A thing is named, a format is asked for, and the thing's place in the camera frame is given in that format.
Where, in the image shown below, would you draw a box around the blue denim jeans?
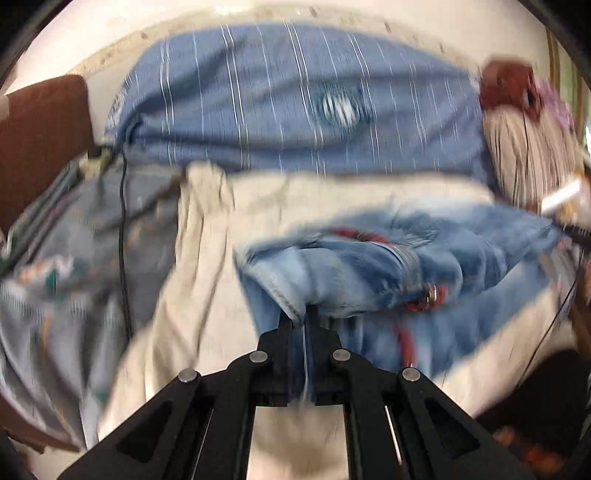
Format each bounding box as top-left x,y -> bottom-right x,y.
235,203 -> 561,399

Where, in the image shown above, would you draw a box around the cream leaf-print quilt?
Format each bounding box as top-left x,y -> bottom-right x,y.
98,163 -> 575,437

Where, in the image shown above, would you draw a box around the grey patterned bedsheet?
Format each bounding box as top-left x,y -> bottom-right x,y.
1,159 -> 182,449

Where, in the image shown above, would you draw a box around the white power strip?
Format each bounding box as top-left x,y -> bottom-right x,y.
78,145 -> 113,180

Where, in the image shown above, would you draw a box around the white plastic roll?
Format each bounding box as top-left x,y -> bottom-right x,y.
539,177 -> 584,216

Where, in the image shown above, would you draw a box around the striped floral pillow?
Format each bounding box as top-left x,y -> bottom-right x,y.
483,105 -> 588,208

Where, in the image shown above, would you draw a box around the blue plaid duvet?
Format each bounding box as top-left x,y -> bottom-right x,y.
104,23 -> 496,186

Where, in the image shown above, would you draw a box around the purple cloth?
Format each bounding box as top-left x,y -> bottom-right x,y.
535,77 -> 575,133

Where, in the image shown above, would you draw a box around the black power cable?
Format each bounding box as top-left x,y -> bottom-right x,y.
91,145 -> 136,342

